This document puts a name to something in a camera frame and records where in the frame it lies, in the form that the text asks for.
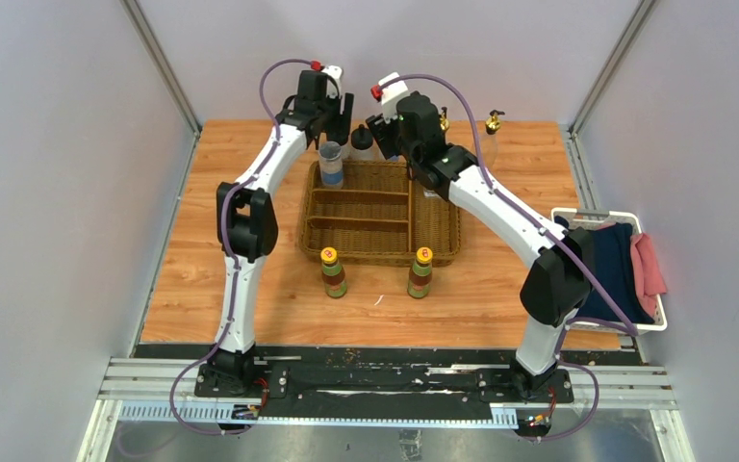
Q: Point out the aluminium frame post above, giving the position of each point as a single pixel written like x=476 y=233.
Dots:
x=157 y=54
x=627 y=37

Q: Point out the silver-lid pepper jar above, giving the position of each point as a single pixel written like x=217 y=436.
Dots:
x=331 y=169

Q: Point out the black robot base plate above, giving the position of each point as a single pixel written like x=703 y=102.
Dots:
x=379 y=383

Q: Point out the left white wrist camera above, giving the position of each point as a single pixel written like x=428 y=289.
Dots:
x=333 y=75

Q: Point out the woven wicker divided basket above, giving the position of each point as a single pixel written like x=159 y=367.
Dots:
x=379 y=217

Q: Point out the left green sauce bottle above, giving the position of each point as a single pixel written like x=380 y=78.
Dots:
x=332 y=273

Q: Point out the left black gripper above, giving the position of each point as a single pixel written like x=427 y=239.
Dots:
x=345 y=112

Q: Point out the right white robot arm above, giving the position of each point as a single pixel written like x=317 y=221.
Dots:
x=556 y=285

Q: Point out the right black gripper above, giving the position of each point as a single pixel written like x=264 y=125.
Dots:
x=383 y=134

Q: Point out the green sauce bottle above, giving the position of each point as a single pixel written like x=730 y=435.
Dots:
x=420 y=273
x=332 y=273

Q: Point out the left aluminium frame post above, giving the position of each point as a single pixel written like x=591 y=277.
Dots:
x=157 y=54

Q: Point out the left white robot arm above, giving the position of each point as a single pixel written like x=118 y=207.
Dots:
x=247 y=225

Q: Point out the dark blue cloth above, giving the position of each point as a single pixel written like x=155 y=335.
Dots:
x=614 y=271

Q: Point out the white plastic perforated basket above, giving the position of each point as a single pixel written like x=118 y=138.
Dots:
x=592 y=219

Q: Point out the pink cloth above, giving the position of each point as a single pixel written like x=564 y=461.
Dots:
x=647 y=276

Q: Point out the right aluminium frame post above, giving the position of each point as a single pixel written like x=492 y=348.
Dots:
x=627 y=37

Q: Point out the right green sauce bottle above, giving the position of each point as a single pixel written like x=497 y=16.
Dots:
x=420 y=273

